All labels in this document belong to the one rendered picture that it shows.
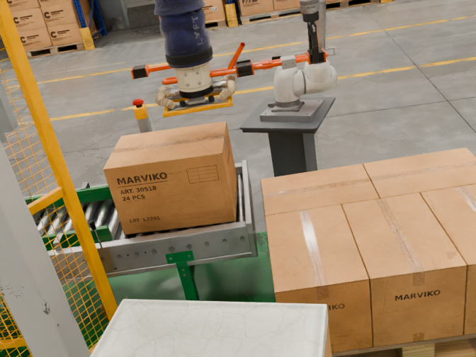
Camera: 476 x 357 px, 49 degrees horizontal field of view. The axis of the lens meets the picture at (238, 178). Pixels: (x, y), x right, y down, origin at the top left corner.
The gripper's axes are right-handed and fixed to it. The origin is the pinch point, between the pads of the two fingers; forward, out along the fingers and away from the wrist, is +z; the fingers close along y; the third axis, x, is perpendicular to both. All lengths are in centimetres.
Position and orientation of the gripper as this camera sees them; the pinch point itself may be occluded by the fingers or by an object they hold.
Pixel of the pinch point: (314, 54)
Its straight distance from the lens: 260.0
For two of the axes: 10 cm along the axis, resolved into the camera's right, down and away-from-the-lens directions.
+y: 0.3, 4.7, -8.8
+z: 1.6, 8.7, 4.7
